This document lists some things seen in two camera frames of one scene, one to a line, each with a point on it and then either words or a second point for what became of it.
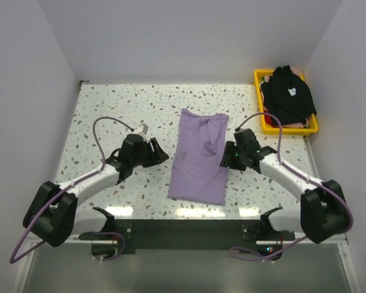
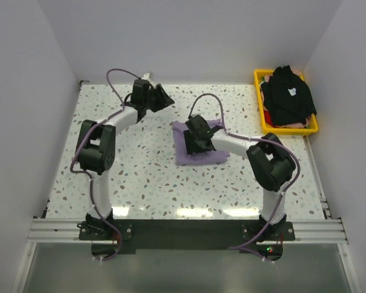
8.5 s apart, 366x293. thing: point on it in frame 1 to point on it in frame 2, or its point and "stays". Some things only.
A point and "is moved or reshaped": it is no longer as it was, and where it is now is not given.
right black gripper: x=227 y=159 to x=190 y=147
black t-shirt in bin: x=288 y=96 stays
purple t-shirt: x=196 y=174 is moved or reshaped
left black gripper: x=158 y=155 to x=163 y=100
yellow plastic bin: x=313 y=127 stays
